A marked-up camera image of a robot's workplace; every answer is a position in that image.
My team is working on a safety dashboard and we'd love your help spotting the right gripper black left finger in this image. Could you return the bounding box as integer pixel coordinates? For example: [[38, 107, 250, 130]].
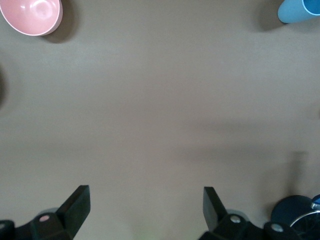
[[29, 184, 91, 240]]

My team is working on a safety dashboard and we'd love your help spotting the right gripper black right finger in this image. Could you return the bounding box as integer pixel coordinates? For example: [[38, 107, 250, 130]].
[[199, 186, 253, 240]]

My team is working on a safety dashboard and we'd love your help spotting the glass pot lid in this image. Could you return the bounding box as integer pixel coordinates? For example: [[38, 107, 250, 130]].
[[289, 209, 320, 240]]

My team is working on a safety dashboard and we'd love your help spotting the brown table cover sheet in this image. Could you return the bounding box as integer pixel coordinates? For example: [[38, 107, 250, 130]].
[[0, 0, 320, 240]]

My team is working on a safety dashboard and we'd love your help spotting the pink plastic bowl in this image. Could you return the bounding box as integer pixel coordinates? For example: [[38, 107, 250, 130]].
[[0, 0, 63, 37]]

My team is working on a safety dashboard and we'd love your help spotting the blue plastic cup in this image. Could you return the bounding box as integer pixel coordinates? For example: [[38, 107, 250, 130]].
[[277, 0, 320, 24]]

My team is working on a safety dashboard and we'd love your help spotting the dark pot with blue handle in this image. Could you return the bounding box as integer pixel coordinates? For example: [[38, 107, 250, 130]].
[[271, 194, 320, 240]]

